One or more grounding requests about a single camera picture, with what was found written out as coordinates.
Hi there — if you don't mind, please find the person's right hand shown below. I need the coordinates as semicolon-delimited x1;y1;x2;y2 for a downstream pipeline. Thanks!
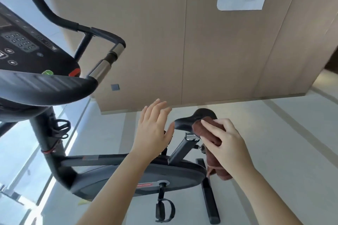
201;118;256;178

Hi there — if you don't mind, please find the person's left hand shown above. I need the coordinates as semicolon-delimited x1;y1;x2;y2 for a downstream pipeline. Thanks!
131;98;175;164

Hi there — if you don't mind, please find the brown cleaning cloth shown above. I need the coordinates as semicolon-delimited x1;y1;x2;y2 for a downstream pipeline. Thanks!
192;117;234;181

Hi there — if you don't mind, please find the person's left forearm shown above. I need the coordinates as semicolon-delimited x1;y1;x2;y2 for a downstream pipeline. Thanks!
76;151;159;225

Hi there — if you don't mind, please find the person's right forearm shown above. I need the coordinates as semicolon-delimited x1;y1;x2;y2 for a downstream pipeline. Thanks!
224;165;305;225

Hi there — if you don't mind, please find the black bike saddle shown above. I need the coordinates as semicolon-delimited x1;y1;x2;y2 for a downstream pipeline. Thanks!
173;108;218;132

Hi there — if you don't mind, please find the black bike stabilizer bar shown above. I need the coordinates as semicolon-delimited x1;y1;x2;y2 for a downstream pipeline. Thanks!
195;158;221;225

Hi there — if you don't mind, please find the black bottle cage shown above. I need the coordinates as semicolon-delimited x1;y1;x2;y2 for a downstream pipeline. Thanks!
48;119;71;140

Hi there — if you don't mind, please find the black bike console panel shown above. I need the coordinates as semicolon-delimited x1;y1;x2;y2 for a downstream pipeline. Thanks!
0;2;99;107

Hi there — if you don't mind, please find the grey seat post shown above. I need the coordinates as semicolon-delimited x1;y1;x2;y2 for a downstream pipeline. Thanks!
168;132;200;166

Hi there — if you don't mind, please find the black exercise bike frame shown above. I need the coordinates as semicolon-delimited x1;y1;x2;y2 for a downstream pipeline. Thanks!
0;101;208;202

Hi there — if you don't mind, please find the black pedal with strap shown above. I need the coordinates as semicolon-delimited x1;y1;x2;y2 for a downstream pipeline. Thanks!
155;181;176;223

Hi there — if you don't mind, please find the black bike handlebar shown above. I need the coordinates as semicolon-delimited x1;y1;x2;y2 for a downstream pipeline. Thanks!
16;0;127;86

